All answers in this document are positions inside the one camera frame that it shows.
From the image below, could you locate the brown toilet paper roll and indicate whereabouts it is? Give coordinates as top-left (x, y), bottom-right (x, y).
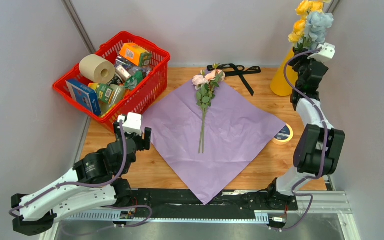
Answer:
top-left (79, 54), bottom-right (115, 84)

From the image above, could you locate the purple wrapping paper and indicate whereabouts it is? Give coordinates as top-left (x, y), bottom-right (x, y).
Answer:
top-left (142, 81), bottom-right (286, 204)

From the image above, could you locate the clear plastic bottle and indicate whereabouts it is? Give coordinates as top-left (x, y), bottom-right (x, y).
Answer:
top-left (99, 84), bottom-right (126, 116)

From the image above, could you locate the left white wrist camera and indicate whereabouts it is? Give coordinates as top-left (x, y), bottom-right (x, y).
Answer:
top-left (117, 112), bottom-right (143, 136)

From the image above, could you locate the blue box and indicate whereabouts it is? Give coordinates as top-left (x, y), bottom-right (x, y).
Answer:
top-left (65, 78), bottom-right (102, 117)

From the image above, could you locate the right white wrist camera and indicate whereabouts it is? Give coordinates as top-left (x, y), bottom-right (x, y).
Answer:
top-left (308, 42), bottom-right (336, 64)

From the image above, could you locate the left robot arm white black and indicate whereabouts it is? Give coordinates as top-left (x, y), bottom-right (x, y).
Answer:
top-left (9, 120), bottom-right (152, 236)

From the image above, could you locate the yellow tape roll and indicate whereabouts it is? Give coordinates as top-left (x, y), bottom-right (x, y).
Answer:
top-left (271, 124), bottom-right (294, 146)

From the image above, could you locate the green yellow packet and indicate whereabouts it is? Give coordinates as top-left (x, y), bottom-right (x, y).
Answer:
top-left (88, 82), bottom-right (114, 104)

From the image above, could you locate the green snack bag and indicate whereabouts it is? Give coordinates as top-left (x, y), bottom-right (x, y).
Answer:
top-left (123, 70), bottom-right (144, 91)

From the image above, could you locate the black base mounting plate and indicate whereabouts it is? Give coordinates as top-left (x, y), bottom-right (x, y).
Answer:
top-left (116, 188), bottom-right (298, 220)

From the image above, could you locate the pink artificial flower stem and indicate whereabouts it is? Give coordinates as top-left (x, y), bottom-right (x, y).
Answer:
top-left (192, 74), bottom-right (211, 154)

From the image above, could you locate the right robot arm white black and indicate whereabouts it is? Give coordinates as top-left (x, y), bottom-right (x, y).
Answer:
top-left (264, 50), bottom-right (345, 210)

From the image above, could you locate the silver wrapped package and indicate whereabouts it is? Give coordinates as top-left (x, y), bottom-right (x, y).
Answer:
top-left (114, 56), bottom-right (152, 84)

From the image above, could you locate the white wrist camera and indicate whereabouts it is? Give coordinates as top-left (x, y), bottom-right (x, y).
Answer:
top-left (117, 112), bottom-right (143, 136)
top-left (308, 42), bottom-right (336, 64)

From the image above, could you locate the aluminium frame rail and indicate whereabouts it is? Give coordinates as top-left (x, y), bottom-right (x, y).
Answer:
top-left (63, 191), bottom-right (351, 224)

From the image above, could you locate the orange green box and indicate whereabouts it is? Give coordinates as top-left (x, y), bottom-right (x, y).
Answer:
top-left (119, 42), bottom-right (152, 67)

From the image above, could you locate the yellow artificial flower stem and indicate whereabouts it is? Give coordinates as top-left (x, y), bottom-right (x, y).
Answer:
top-left (288, 0), bottom-right (325, 48)

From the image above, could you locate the black ribbon gold lettering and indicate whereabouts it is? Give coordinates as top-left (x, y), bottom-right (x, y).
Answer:
top-left (206, 63), bottom-right (262, 97)

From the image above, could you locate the blue artificial flower stem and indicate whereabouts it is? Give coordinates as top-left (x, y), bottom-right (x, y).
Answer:
top-left (296, 11), bottom-right (334, 50)

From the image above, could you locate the yellow cylindrical vase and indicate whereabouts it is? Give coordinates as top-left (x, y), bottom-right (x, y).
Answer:
top-left (270, 48), bottom-right (298, 97)

